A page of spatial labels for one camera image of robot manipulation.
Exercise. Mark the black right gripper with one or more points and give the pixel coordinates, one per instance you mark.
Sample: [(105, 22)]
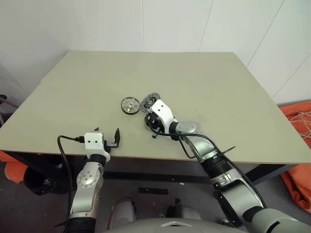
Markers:
[(155, 125)]

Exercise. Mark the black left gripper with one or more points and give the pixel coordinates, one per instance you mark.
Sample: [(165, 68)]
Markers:
[(106, 145)]

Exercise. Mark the grey spoked rotor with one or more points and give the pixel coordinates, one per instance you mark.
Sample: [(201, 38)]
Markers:
[(145, 100)]

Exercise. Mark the round silver black-rimmed motor lid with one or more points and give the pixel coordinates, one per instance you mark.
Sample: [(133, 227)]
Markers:
[(130, 104)]

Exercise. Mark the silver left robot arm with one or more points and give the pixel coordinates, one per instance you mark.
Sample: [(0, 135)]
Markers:
[(86, 179)]

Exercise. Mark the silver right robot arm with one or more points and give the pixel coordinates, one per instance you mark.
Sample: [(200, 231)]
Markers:
[(233, 184)]

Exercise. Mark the black flat floor plate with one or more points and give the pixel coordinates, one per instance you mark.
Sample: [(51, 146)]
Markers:
[(153, 191)]

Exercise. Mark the grey rounded left leg cover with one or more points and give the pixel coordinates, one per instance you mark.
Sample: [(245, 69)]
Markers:
[(122, 211)]

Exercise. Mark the grey rounded leg cover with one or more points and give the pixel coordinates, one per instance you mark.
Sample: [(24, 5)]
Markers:
[(122, 211), (187, 212)]

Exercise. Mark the black plastic bag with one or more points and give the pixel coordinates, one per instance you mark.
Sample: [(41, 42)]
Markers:
[(41, 182)]

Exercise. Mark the black zip tie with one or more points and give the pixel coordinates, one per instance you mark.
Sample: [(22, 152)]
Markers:
[(229, 148), (60, 223)]

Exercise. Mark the grey robot torso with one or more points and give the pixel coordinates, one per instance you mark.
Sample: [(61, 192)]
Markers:
[(145, 225)]

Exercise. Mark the small orange fabric bundle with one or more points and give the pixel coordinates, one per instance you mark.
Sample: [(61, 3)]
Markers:
[(12, 170)]

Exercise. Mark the grey rounded right leg cover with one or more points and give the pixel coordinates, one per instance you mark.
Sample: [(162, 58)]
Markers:
[(187, 212)]

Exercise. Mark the large orange fabric sheet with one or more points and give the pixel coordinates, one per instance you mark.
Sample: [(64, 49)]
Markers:
[(301, 184)]

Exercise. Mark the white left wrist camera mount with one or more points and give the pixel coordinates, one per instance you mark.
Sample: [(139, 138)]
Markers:
[(93, 140)]

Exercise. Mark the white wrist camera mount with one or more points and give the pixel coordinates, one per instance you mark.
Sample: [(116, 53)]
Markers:
[(93, 140), (164, 111)]

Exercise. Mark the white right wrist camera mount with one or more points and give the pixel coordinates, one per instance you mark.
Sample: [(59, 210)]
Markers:
[(164, 111)]

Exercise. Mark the dark grey table frame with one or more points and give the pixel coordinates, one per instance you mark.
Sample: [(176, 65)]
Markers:
[(158, 176)]

